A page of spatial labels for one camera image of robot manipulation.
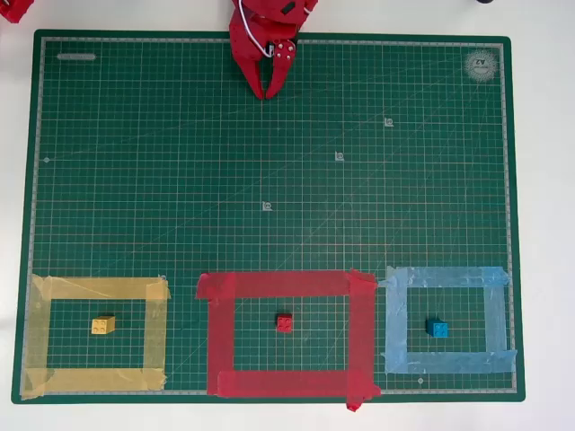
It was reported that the red leader arm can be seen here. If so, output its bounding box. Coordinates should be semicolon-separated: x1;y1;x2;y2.
0;0;35;24

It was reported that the red tape square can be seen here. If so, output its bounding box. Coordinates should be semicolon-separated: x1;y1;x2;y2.
195;268;383;413

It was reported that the yellow tape square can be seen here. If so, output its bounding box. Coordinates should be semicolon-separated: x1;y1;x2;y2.
20;273;173;401

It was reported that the blue tape square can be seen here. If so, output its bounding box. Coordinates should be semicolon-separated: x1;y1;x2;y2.
376;264;518;376

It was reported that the yellow toy brick cube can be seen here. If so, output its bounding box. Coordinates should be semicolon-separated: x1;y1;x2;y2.
91;315;117;336

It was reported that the blue toy brick cube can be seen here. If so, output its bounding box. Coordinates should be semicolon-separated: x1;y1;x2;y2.
425;317;449;339

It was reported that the green cutting mat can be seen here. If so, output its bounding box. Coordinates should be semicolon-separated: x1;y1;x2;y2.
11;29;526;405

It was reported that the white gripper servo cable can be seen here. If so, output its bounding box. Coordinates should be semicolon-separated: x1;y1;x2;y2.
236;0;275;58

